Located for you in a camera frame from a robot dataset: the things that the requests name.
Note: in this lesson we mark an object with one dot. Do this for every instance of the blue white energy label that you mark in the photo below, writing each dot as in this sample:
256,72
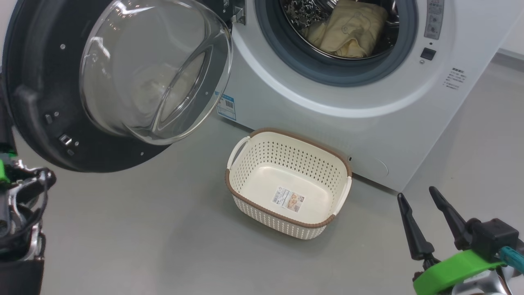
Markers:
226,107

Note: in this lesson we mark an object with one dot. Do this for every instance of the printed basket sticker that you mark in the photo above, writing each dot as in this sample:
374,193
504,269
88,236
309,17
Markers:
288,200

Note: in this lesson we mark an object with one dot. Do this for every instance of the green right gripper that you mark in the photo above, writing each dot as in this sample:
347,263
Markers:
450,272

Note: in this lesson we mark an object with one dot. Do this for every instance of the white front-load washing machine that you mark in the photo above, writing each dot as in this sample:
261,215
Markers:
327,102

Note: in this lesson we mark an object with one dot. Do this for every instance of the black washing machine glass door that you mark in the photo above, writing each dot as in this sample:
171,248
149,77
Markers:
41,82

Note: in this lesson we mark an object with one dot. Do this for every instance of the cream perforated laundry basket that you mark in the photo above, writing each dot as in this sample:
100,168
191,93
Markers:
262,164

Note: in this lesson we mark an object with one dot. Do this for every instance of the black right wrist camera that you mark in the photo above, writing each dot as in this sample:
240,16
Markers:
495,237

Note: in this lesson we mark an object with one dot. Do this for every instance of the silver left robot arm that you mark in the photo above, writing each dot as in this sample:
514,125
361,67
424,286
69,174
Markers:
20,254

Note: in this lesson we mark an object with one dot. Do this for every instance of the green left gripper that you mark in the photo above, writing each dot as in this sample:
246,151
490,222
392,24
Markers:
3,170

